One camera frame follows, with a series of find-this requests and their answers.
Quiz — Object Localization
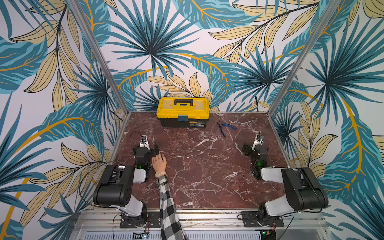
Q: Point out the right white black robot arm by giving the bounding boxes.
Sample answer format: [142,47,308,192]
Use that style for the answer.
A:
[242,132,329,227]

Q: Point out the left aluminium frame post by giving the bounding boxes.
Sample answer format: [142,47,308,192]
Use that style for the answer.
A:
[68,0,129,116]

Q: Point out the mannequin hand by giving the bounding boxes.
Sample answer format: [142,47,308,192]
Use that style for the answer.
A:
[152,154,167,173]

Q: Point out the beige wrist watch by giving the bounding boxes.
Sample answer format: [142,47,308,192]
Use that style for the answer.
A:
[155,171,167,179]

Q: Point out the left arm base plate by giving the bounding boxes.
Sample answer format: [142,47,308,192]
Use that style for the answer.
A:
[120,211,161,229]

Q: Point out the right aluminium frame post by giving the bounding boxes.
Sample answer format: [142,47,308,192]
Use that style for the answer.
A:
[267,0,341,117]

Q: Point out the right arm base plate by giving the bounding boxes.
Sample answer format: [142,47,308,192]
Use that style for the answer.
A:
[240,211,284,228]

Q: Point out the blue handled pliers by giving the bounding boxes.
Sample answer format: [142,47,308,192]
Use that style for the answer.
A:
[216,121,237,138]

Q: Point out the yellow black toolbox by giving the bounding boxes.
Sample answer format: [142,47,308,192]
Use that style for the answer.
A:
[157,97,210,128]

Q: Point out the checkered sleeve forearm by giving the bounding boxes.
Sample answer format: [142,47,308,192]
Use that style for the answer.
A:
[158,175,188,240]

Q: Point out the aluminium frame post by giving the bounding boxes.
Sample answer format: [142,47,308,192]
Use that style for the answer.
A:
[267,0,341,117]
[68,0,129,116]

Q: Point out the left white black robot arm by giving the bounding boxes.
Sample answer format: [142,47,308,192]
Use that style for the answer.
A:
[93,135,159,228]

